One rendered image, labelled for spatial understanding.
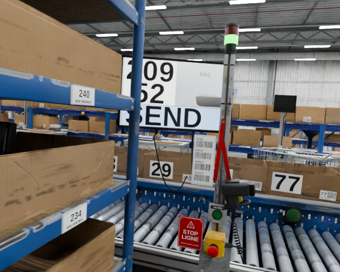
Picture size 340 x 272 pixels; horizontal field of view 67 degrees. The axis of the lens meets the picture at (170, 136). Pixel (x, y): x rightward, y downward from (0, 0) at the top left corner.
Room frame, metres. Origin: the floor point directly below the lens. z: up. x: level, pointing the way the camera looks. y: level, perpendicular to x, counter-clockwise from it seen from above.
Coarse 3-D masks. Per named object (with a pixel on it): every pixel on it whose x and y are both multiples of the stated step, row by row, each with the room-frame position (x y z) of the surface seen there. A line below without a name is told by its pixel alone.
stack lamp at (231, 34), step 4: (228, 28) 0.97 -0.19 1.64; (232, 28) 0.96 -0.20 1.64; (236, 28) 0.96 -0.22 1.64; (228, 32) 0.97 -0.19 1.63; (232, 32) 0.96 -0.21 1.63; (236, 32) 0.97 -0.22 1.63; (228, 36) 0.97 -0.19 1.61; (232, 36) 0.96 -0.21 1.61; (236, 36) 0.97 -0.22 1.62; (228, 40) 0.97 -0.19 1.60; (232, 40) 0.96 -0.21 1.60; (236, 40) 0.97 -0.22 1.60; (224, 44) 0.99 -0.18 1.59
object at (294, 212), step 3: (288, 210) 1.38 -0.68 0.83; (291, 210) 1.37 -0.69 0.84; (294, 210) 1.37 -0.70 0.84; (297, 210) 1.37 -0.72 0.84; (288, 213) 1.37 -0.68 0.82; (291, 213) 1.37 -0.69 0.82; (294, 213) 1.36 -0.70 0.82; (297, 213) 1.36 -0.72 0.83; (288, 216) 1.37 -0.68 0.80; (291, 216) 1.37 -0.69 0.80; (294, 216) 1.36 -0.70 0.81; (297, 216) 1.36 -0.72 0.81; (300, 216) 1.36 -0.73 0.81; (291, 219) 1.37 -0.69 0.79; (294, 219) 1.36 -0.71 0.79; (297, 219) 1.36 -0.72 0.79
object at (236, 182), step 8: (224, 184) 0.91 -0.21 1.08; (232, 184) 0.90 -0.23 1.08; (240, 184) 0.89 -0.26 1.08; (248, 184) 0.89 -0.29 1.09; (224, 192) 0.90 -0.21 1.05; (232, 192) 0.89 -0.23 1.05; (240, 192) 0.89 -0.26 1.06; (248, 192) 0.88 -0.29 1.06; (232, 200) 0.91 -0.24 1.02; (240, 200) 0.91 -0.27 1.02; (224, 208) 0.91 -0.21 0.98; (232, 208) 0.90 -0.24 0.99
